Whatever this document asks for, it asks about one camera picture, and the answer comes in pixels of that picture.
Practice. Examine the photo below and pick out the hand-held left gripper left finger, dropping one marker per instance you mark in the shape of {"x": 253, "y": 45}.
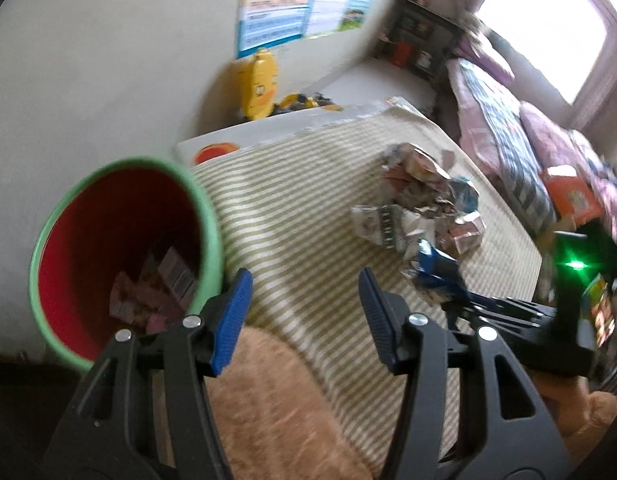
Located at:
{"x": 231, "y": 320}

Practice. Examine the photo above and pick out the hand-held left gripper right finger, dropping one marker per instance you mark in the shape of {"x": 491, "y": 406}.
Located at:
{"x": 378, "y": 315}

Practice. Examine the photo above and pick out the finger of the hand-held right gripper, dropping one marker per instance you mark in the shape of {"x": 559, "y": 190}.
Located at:
{"x": 441, "y": 265}
{"x": 498, "y": 321}

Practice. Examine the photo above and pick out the white blue carton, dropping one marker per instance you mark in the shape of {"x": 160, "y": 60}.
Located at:
{"x": 421, "y": 280}

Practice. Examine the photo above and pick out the grey printed paper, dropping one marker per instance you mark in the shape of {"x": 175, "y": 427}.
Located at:
{"x": 388, "y": 227}

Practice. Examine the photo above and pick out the colourful paper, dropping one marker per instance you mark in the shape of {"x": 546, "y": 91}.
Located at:
{"x": 413, "y": 167}

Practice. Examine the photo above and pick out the green bin with red interior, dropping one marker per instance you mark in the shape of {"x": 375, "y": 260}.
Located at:
{"x": 103, "y": 230}

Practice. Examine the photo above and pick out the colourful picture book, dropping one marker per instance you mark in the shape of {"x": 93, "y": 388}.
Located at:
{"x": 601, "y": 310}

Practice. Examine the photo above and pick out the tan plush cushion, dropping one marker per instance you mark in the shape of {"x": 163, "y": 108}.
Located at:
{"x": 278, "y": 410}

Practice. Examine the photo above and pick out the striped green white cloth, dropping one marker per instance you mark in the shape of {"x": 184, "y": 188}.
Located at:
{"x": 308, "y": 210}

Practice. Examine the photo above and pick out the orange box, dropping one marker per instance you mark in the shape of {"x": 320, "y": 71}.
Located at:
{"x": 571, "y": 195}

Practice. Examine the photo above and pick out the blue checked bed blanket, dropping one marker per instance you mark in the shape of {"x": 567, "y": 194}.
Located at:
{"x": 503, "y": 140}

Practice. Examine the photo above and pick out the pink quilt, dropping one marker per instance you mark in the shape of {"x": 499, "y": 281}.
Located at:
{"x": 558, "y": 145}

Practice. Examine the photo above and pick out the white printed table cover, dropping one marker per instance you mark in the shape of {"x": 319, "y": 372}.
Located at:
{"x": 268, "y": 132}

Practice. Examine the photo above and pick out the purple pillow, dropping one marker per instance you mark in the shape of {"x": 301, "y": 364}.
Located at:
{"x": 488, "y": 60}

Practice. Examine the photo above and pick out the yellow toy vehicle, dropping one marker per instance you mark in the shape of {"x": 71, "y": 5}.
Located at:
{"x": 303, "y": 102}

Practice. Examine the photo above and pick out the small red bin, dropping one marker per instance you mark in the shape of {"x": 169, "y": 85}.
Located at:
{"x": 401, "y": 54}

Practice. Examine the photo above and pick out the black shelf unit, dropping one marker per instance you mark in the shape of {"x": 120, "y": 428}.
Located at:
{"x": 423, "y": 35}

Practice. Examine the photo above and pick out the yellow duck toy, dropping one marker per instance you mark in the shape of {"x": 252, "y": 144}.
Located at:
{"x": 258, "y": 85}

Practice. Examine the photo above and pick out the window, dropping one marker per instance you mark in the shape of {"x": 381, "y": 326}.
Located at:
{"x": 543, "y": 25}

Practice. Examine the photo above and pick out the blue letter wall poster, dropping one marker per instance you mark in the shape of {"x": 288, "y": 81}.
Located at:
{"x": 276, "y": 10}

